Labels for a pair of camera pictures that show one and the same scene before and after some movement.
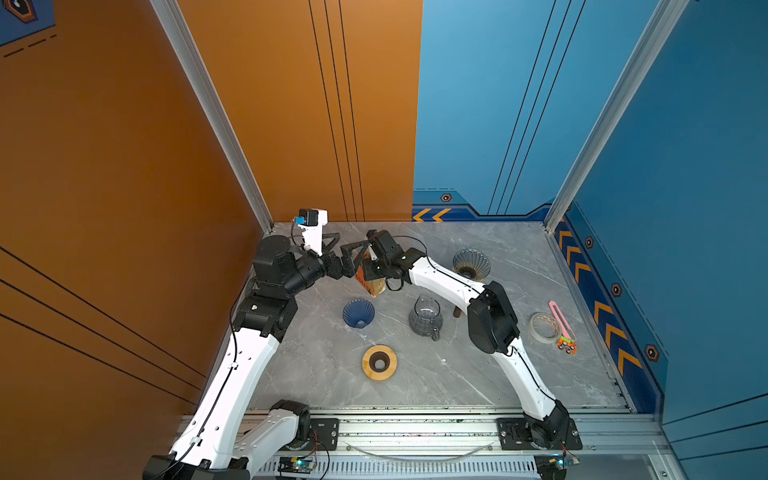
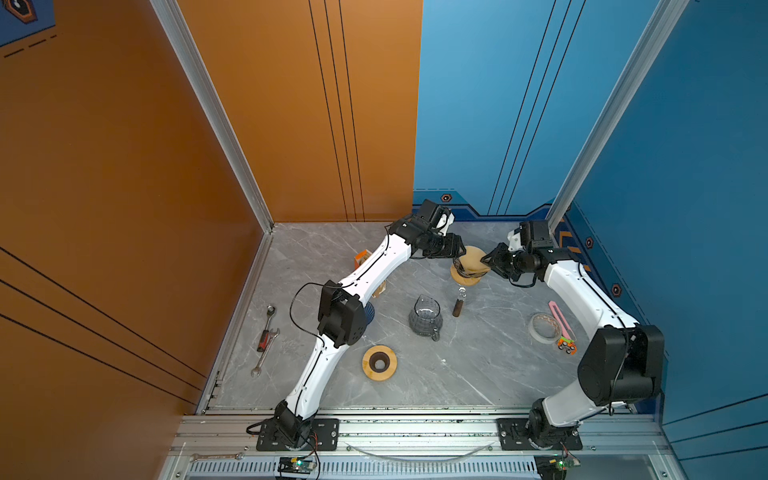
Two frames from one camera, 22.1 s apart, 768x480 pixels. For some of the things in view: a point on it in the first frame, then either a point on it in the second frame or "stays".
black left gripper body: (332, 271) to (441, 247)
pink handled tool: (568, 341) stays
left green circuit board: (295, 465) stays
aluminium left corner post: (214, 101) stays
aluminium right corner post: (667, 14) stays
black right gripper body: (376, 270) to (511, 263)
